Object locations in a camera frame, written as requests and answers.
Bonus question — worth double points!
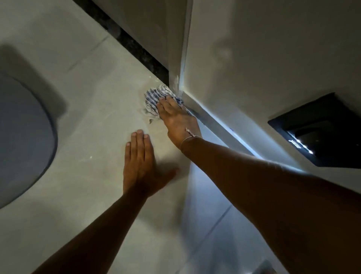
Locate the person's left hand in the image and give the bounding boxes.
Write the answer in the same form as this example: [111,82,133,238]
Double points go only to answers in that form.
[123,129,179,199]

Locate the person's right hand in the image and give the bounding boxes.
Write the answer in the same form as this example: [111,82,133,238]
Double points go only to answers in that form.
[156,95,202,150]

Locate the blue striped cleaning cloth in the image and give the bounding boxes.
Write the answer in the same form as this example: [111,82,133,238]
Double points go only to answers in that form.
[142,84,191,124]

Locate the person's right forearm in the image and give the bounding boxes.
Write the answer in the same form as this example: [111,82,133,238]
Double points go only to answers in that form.
[180,137,361,274]

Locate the person's left forearm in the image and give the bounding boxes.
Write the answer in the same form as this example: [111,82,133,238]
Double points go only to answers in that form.
[32,191,148,274]

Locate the metal floor trim strip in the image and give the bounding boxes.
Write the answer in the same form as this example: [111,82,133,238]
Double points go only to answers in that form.
[180,91,264,160]

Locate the dark stone threshold strip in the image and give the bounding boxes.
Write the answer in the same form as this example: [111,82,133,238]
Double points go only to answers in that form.
[72,0,170,86]

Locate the black glossy flush plate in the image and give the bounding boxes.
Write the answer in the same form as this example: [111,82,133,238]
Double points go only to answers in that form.
[268,92,361,169]

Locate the thin string bracelet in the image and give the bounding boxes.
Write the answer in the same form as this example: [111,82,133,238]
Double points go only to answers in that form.
[180,128,202,150]

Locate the white door frame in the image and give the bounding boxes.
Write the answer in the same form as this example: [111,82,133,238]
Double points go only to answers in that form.
[168,0,195,94]

